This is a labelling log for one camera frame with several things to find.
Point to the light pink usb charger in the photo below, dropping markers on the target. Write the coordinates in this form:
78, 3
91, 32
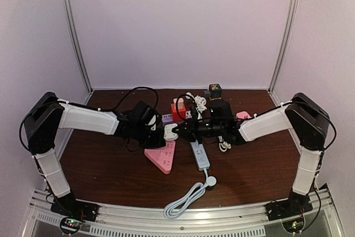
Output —
178, 103

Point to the purple power strip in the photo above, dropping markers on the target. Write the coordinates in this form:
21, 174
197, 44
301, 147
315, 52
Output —
168, 118

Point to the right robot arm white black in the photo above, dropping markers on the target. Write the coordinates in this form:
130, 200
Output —
304, 120

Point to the right aluminium frame post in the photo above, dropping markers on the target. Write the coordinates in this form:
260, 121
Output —
290, 19

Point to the pink plug adapter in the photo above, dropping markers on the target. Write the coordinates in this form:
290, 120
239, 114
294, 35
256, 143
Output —
243, 115

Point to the light blue power strip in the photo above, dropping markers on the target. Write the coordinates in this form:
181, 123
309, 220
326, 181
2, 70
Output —
200, 156

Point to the white coiled cable purple strip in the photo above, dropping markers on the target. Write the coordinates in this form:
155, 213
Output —
200, 102

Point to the aluminium frame post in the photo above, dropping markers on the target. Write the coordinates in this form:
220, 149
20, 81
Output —
290, 19
76, 45

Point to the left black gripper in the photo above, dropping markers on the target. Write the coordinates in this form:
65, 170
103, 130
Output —
158, 141

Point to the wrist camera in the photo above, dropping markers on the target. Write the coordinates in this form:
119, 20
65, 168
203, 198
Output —
220, 108
154, 122

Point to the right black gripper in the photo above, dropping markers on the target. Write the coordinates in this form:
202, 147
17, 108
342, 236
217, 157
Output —
184, 133

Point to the white cube plug adapter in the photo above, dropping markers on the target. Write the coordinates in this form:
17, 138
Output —
169, 135

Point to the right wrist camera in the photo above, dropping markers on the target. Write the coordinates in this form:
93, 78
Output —
220, 108

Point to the pink triangular power strip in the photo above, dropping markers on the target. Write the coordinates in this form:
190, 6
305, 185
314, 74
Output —
163, 157

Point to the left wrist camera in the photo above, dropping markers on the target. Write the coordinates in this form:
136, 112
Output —
154, 122

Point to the left aluminium frame post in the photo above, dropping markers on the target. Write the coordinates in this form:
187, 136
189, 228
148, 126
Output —
76, 45

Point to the red cube socket adapter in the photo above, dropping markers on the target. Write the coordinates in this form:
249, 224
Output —
178, 112

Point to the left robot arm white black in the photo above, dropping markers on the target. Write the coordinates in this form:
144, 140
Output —
38, 130

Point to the dark green cube adapter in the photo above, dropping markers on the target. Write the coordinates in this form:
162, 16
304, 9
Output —
215, 91

